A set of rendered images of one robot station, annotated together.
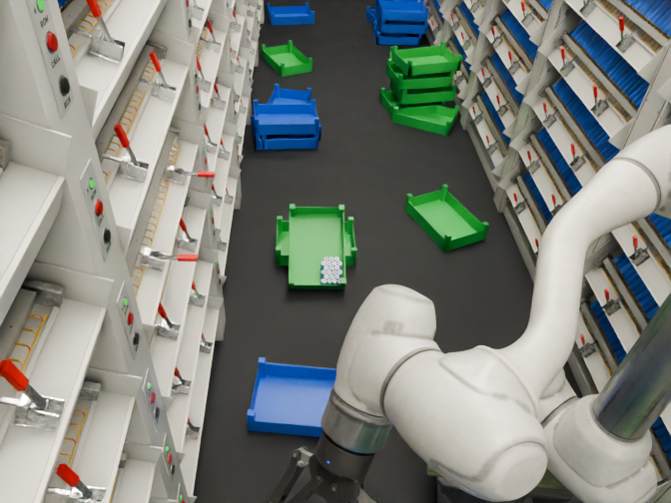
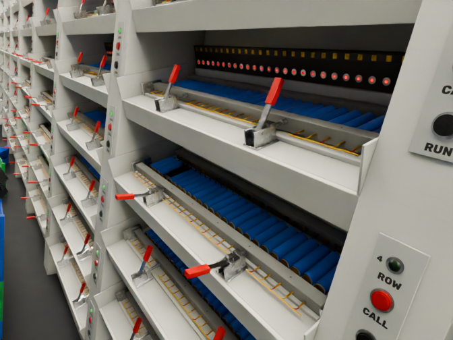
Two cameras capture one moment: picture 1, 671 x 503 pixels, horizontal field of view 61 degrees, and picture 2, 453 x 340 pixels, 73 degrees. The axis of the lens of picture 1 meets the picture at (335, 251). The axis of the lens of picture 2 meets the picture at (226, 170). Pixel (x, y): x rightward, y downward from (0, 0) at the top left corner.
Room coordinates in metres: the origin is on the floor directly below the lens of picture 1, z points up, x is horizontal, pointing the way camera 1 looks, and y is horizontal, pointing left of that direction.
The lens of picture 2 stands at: (1.31, 0.09, 1.00)
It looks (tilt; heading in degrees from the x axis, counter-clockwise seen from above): 14 degrees down; 144
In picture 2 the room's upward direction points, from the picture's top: 11 degrees clockwise
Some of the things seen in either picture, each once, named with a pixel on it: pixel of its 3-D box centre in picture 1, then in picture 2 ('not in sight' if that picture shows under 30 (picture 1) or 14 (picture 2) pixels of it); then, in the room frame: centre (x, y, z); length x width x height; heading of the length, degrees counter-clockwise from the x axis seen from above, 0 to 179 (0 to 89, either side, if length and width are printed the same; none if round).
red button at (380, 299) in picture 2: not in sight; (382, 299); (1.21, 0.35, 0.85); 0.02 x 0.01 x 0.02; 5
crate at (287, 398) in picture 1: (305, 397); not in sight; (0.94, 0.06, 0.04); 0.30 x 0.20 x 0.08; 89
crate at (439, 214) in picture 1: (444, 216); not in sight; (1.86, -0.44, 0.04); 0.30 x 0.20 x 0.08; 29
